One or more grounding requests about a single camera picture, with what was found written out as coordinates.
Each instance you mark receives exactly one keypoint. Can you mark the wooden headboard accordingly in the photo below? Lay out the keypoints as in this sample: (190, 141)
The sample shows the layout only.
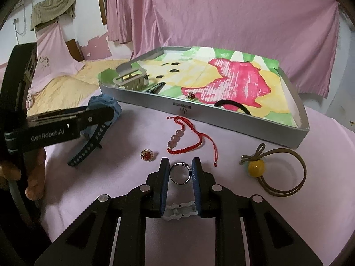
(75, 50)

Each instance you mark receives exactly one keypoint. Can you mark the wooden window frame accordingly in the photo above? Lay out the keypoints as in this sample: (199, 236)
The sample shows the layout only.
(101, 2)

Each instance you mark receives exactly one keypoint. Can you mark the silver metal tray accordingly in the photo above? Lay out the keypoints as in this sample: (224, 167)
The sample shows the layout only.
(222, 116)

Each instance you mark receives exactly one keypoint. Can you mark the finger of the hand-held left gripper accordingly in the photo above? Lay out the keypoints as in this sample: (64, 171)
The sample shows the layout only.
(95, 119)

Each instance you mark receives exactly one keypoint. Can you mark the pink embroidered cloth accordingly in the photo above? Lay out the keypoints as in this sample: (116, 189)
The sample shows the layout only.
(52, 52)

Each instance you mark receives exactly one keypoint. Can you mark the blue wristwatch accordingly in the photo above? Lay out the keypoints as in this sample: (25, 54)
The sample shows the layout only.
(102, 101)

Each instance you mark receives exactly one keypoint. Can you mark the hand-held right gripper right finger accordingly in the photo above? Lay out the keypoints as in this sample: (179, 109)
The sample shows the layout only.
(197, 184)

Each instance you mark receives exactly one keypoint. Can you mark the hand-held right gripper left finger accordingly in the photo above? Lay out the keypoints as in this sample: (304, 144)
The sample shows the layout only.
(164, 184)

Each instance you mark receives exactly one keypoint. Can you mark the large pink curtain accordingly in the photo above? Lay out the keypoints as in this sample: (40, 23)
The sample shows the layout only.
(222, 19)

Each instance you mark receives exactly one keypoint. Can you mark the yellow blanket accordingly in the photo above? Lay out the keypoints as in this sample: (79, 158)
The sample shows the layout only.
(69, 86)

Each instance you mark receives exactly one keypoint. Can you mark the olive green cloth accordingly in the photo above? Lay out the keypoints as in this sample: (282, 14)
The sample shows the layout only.
(52, 8)

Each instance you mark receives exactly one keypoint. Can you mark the person's left hand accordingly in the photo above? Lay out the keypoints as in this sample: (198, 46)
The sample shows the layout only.
(36, 171)

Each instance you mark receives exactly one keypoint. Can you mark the pink tablecloth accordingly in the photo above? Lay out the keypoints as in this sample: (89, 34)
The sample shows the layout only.
(111, 183)

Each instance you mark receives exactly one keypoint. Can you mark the floral paper tray liner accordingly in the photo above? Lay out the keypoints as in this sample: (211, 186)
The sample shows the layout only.
(235, 74)

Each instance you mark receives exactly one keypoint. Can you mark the white hair clip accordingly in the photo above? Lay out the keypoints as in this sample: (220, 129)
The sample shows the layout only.
(180, 213)

